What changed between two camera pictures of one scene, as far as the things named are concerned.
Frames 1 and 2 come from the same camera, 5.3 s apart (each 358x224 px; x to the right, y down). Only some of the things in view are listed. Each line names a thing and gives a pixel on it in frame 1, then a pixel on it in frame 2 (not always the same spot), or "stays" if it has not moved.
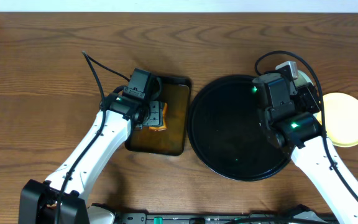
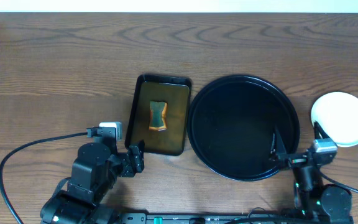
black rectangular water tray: [176, 93] stays
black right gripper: [307, 92] -> [279, 149]
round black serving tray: [225, 133] stays
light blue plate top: [302, 79] -> [343, 117]
